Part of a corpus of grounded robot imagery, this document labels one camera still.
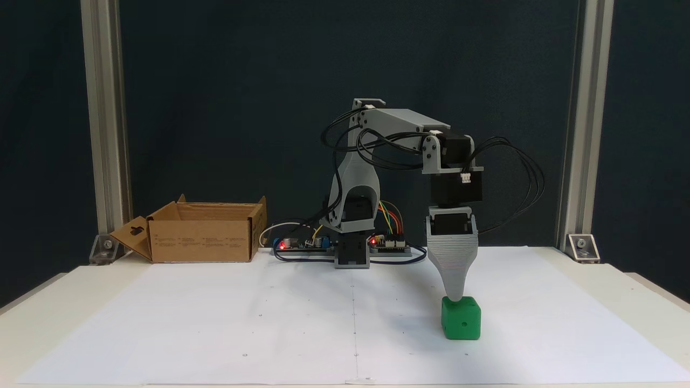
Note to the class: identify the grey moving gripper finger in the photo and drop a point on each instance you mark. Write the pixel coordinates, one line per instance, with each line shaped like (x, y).
(453, 264)

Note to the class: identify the metal corner bracket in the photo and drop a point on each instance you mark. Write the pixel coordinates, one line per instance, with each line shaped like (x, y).
(583, 248)
(107, 249)

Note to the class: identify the aluminium frame post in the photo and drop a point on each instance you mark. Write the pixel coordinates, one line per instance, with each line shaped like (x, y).
(587, 108)
(105, 108)

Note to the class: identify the green dice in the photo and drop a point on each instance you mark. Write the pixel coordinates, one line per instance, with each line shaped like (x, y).
(461, 323)

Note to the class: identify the servo driver circuit board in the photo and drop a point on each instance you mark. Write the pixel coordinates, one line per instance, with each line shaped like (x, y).
(391, 243)

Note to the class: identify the brown cardboard box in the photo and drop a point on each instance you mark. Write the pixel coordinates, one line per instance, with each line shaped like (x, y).
(205, 242)

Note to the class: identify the blue power converter board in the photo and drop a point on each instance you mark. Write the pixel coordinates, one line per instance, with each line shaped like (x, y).
(294, 245)

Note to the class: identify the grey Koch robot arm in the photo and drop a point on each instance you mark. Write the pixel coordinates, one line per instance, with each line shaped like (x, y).
(358, 172)

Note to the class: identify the white paper sheet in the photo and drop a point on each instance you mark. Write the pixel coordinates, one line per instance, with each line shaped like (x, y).
(215, 323)

